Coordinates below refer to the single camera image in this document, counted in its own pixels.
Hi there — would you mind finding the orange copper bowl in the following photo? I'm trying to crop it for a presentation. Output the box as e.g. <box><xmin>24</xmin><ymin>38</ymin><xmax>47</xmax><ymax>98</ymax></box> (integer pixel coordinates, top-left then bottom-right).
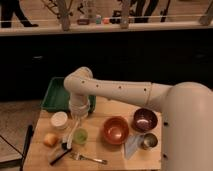
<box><xmin>101</xmin><ymin>116</ymin><xmax>129</xmax><ymax>145</ymax></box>

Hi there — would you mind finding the orange round fruit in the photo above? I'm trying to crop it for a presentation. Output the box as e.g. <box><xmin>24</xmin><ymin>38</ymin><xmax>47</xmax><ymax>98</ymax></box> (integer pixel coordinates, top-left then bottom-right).
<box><xmin>43</xmin><ymin>133</ymin><xmax>58</xmax><ymax>147</ymax></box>

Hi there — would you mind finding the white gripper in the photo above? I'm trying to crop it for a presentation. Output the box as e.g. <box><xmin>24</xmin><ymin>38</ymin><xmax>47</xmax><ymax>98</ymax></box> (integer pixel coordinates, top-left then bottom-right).
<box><xmin>69</xmin><ymin>102</ymin><xmax>90</xmax><ymax>118</ymax></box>

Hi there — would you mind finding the green plastic tray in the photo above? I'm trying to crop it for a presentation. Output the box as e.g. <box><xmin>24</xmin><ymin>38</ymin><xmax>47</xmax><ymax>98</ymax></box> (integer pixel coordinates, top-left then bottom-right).
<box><xmin>40</xmin><ymin>76</ymin><xmax>97</xmax><ymax>114</ymax></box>

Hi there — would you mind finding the black table side bar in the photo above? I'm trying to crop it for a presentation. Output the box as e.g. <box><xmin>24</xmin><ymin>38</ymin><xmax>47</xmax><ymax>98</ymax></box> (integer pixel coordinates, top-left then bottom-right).
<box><xmin>20</xmin><ymin>125</ymin><xmax>34</xmax><ymax>171</ymax></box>

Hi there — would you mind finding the small steel cup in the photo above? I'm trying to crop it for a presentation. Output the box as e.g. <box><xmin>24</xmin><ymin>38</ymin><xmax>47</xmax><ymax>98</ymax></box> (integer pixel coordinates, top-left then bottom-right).
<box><xmin>141</xmin><ymin>133</ymin><xmax>158</xmax><ymax>150</ymax></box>

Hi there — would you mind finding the white handled dish brush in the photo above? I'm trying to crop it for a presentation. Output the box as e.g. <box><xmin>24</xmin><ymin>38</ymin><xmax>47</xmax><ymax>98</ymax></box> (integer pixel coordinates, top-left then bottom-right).
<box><xmin>49</xmin><ymin>121</ymin><xmax>79</xmax><ymax>166</ymax></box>

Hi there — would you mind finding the silver metal fork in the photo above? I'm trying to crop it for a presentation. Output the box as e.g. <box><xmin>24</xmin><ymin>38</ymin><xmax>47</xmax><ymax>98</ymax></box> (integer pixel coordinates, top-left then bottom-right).
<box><xmin>70</xmin><ymin>153</ymin><xmax>108</xmax><ymax>165</ymax></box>

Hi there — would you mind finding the green plastic cup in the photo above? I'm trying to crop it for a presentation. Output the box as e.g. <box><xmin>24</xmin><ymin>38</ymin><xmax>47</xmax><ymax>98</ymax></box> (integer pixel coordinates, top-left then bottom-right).
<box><xmin>73</xmin><ymin>128</ymin><xmax>88</xmax><ymax>145</ymax></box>

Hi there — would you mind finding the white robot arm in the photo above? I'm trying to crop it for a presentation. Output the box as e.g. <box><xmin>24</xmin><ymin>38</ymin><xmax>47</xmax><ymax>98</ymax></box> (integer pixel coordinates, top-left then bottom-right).
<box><xmin>64</xmin><ymin>67</ymin><xmax>213</xmax><ymax>171</ymax></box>

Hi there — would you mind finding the dark purple metal bowl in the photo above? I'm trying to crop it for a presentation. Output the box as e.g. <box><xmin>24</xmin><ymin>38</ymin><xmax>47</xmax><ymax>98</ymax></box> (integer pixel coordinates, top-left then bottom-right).
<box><xmin>131</xmin><ymin>108</ymin><xmax>158</xmax><ymax>132</ymax></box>

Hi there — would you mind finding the light blue cloth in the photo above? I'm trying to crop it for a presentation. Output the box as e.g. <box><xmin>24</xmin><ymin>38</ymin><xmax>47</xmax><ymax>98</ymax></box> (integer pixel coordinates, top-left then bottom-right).
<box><xmin>124</xmin><ymin>134</ymin><xmax>143</xmax><ymax>160</ymax></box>

